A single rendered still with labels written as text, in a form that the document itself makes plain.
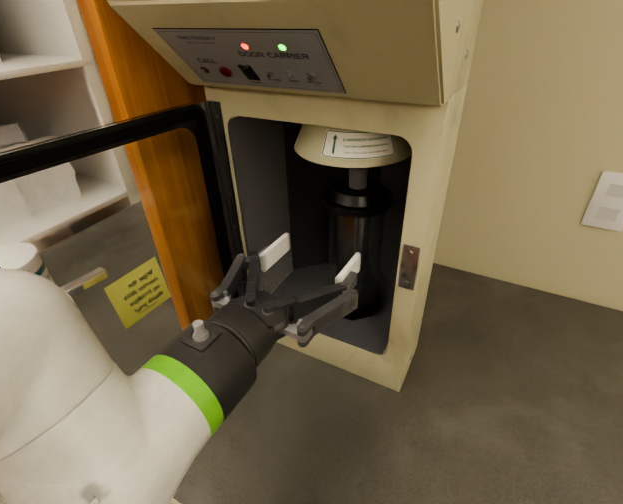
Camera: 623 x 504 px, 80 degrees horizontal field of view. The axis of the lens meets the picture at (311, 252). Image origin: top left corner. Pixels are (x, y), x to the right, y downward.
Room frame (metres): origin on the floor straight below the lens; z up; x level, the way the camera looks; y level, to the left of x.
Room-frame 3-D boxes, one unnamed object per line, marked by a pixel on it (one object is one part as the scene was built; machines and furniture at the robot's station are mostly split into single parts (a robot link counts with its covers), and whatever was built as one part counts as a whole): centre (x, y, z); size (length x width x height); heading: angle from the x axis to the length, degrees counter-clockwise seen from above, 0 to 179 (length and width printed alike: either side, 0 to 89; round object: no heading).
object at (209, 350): (0.25, 0.11, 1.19); 0.09 x 0.06 x 0.12; 60
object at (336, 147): (0.54, -0.07, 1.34); 0.18 x 0.18 x 0.05
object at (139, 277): (0.40, 0.23, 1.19); 0.30 x 0.01 x 0.40; 143
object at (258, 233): (0.57, -0.06, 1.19); 0.26 x 0.24 x 0.35; 61
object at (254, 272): (0.39, 0.08, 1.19); 0.11 x 0.01 x 0.04; 5
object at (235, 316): (0.31, 0.07, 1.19); 0.09 x 0.08 x 0.07; 150
